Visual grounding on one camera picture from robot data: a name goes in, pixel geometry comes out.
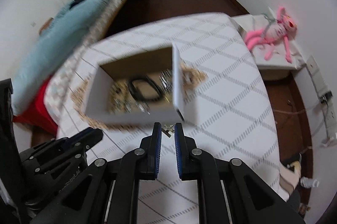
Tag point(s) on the plastic water bottle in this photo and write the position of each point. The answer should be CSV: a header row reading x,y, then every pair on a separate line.
x,y
308,183

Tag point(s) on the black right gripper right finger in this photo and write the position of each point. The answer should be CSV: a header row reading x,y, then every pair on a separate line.
x,y
228,191

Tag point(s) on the white power strip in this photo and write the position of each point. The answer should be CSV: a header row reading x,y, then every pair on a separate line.
x,y
328,110

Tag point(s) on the red cloth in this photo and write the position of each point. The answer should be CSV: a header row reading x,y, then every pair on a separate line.
x,y
36,113

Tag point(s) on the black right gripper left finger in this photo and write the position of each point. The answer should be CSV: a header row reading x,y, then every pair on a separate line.
x,y
107,191

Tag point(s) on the pink panther plush toy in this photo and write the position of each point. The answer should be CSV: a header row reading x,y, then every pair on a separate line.
x,y
276,31

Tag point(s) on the white covered box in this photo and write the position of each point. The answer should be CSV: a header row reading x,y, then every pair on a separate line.
x,y
245,23

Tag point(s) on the teal blanket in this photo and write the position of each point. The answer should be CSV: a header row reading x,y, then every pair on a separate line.
x,y
52,49

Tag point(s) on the white patterned tablecloth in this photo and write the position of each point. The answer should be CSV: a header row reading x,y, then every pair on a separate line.
x,y
229,114

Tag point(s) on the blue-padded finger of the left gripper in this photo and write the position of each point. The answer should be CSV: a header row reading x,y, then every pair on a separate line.
x,y
80,136

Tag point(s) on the black charger plug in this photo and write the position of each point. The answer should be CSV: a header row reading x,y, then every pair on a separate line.
x,y
326,97

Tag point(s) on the white cardboard box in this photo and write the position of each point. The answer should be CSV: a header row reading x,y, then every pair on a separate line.
x,y
108,100

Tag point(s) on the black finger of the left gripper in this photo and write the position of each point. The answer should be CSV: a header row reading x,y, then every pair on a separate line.
x,y
90,141

